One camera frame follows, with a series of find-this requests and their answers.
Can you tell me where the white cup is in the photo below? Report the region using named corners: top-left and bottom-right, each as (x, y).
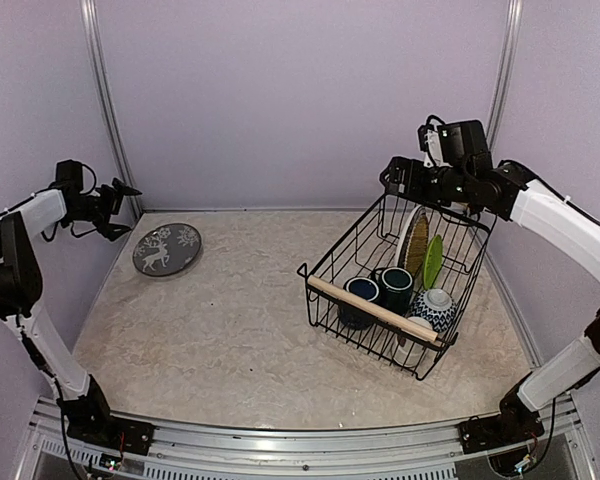
top-left (390, 334), bottom-right (428, 369)

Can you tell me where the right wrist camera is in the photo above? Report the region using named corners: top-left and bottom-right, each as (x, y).
top-left (418, 114), bottom-right (492, 174)

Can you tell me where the grey reindeer plate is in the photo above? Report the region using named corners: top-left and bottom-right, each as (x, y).
top-left (132, 223), bottom-right (203, 278)

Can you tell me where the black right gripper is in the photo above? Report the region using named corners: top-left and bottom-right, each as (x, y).
top-left (382, 154), bottom-right (474, 206)

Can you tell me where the left aluminium corner post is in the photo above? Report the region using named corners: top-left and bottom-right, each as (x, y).
top-left (79, 0), bottom-right (136, 187)

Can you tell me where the dark green mug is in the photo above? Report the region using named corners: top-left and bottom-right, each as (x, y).
top-left (371, 267), bottom-right (414, 316)

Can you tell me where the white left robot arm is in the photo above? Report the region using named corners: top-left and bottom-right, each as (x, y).
top-left (0, 178), bottom-right (141, 402)

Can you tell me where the yellow woven pattern plate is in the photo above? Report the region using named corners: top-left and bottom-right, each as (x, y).
top-left (404, 213), bottom-right (429, 276)

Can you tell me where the right aluminium corner post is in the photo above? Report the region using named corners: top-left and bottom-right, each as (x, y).
top-left (486, 0), bottom-right (524, 150)

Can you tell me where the aluminium corner post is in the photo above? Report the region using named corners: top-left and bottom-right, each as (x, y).
top-left (79, 0), bottom-right (136, 187)
top-left (486, 0), bottom-right (524, 150)

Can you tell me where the green leaf shaped plate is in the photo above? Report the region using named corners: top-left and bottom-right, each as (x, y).
top-left (422, 235), bottom-right (443, 290)

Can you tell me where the dark blue mug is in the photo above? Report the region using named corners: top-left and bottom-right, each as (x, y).
top-left (337, 276), bottom-right (381, 330)

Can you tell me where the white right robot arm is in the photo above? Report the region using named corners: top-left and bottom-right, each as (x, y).
top-left (380, 157), bottom-right (600, 411)

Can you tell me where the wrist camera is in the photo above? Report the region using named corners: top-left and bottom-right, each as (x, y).
top-left (418, 114), bottom-right (492, 174)
top-left (53, 159), bottom-right (84, 193)

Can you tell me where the black wire dish rack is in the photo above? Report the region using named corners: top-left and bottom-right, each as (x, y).
top-left (298, 194), bottom-right (492, 380)

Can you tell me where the black white striped plate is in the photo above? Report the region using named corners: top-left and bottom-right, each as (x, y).
top-left (393, 206), bottom-right (427, 270)

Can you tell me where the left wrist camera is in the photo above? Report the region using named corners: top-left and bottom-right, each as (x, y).
top-left (53, 159), bottom-right (84, 193)

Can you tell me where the aluminium front rail frame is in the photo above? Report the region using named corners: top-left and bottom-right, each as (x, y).
top-left (9, 394), bottom-right (599, 480)

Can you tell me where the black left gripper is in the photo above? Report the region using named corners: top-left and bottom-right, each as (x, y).
top-left (65, 178), bottom-right (141, 241)

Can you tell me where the blue white patterned bowl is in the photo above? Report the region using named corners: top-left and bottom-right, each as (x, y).
top-left (410, 288), bottom-right (458, 333)

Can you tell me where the wooden rack handle near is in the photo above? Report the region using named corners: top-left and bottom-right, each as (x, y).
top-left (307, 275), bottom-right (438, 343)

